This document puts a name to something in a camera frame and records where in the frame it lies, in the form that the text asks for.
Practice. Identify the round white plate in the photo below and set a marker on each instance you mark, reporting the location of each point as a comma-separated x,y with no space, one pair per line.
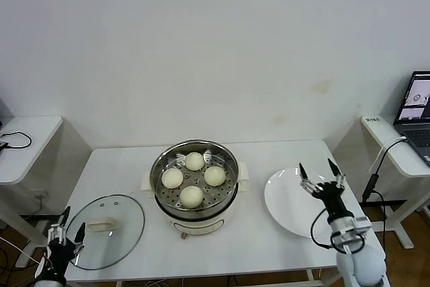
285,206

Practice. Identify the perforated steel steamer basket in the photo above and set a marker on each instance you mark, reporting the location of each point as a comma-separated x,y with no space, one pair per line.
218,196

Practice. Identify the cream electric cooker pot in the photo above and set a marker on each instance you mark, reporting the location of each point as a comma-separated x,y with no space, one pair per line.
198,223

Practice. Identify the grey open laptop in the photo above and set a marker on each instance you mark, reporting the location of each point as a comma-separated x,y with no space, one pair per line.
416,135

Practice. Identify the small label sticker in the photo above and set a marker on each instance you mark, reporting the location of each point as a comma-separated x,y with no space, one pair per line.
373,119

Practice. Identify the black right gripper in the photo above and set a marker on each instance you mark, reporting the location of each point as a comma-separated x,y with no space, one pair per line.
332,199

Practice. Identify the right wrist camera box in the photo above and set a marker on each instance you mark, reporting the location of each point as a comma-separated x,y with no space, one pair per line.
349,230

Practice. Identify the white steamed baozi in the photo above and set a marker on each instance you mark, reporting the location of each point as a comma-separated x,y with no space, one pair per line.
215,176
191,197
172,178
194,161

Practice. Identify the white wall socket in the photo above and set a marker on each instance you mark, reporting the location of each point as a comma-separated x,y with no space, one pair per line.
40,195

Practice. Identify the round glass lid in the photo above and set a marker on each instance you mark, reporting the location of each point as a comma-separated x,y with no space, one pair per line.
111,206

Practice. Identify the white side table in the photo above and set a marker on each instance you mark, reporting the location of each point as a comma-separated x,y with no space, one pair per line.
386,132
30,139

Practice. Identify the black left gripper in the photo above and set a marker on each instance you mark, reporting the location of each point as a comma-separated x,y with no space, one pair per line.
60,256

